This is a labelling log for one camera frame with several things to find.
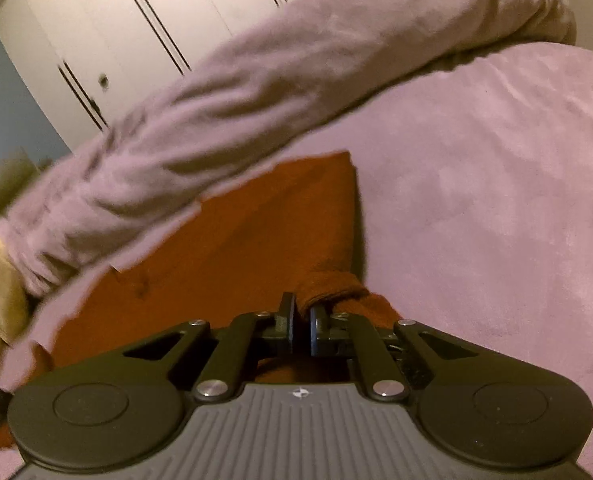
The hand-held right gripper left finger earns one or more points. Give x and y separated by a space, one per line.
289 321

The rust orange small cloth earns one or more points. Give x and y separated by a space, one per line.
216 250

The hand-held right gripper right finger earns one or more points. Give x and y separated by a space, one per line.
318 326

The lilac bed sheet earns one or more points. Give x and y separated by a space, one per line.
476 185

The lilac rolled duvet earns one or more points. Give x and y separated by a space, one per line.
276 85

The white wardrobe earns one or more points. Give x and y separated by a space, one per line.
101 10

